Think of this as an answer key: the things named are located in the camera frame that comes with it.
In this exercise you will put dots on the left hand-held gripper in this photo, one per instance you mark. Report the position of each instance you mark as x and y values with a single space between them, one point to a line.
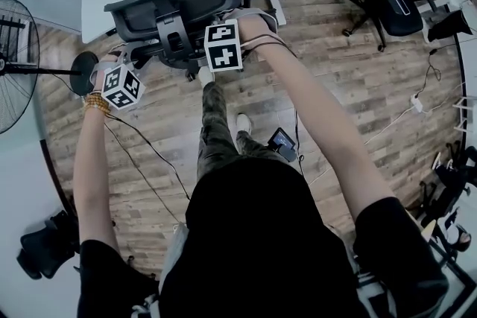
121 87

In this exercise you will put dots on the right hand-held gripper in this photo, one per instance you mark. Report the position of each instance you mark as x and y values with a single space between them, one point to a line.
223 48

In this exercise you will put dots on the black mesh chair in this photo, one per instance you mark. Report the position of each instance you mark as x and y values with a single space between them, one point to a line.
179 0

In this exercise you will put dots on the person's right forearm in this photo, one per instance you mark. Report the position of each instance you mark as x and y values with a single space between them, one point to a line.
320 123

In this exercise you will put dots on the person's left forearm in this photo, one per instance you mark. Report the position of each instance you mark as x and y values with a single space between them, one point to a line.
89 178

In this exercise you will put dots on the person's left hand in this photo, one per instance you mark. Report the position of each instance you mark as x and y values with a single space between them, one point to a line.
99 80

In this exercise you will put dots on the person's right hand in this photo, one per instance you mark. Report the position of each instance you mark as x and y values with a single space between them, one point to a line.
257 31

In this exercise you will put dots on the person's left white shoe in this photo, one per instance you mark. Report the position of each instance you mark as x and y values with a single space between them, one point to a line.
206 77

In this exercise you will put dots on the person's white shoe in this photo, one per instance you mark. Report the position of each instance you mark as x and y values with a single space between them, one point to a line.
206 77
244 122

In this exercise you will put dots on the black standing fan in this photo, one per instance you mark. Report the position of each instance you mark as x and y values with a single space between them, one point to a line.
80 67

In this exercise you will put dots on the person's right white shoe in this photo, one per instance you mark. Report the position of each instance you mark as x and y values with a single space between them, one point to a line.
244 122

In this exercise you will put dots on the person's camouflage trousers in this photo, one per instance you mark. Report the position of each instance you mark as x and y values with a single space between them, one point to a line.
212 130

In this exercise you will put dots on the black screen device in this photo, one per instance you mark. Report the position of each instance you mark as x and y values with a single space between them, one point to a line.
280 139

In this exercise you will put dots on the person's black t-shirt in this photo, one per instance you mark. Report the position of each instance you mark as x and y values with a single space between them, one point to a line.
261 234

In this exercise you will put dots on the white power strip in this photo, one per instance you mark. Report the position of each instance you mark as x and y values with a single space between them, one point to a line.
416 103

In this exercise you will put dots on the white folding stool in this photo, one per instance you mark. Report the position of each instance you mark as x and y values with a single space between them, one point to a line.
467 111

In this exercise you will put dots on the light wooden table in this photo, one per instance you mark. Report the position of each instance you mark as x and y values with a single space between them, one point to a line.
429 229

